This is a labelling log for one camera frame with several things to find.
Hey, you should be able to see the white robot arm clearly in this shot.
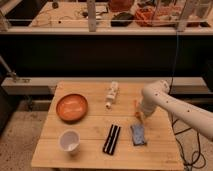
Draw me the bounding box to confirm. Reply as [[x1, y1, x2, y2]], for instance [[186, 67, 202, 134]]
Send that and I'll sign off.
[[141, 80, 213, 141]]

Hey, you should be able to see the orange ceramic bowl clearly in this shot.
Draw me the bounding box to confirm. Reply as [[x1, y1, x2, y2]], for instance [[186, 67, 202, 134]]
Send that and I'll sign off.
[[56, 94, 88, 122]]

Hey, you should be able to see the dark bowl on shelf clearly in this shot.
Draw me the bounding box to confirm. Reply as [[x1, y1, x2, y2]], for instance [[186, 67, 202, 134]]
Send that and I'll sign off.
[[110, 12, 134, 27]]

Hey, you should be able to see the black rectangular case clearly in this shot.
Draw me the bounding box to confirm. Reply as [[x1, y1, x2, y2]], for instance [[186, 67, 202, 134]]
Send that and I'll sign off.
[[102, 125, 121, 155]]

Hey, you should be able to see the white plastic cup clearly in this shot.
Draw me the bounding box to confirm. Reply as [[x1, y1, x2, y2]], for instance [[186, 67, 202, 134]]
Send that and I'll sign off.
[[59, 129, 80, 155]]

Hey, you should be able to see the orange crate on shelf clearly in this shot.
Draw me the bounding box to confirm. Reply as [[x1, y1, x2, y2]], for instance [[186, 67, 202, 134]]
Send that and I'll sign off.
[[134, 6, 182, 27]]

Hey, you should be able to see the black cable on floor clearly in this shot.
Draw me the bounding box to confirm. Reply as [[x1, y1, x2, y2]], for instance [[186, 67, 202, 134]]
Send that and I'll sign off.
[[171, 114, 208, 171]]

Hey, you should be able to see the metal clamp on rail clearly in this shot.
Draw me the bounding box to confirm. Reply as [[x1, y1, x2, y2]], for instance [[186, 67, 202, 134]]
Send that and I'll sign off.
[[0, 55, 30, 83]]

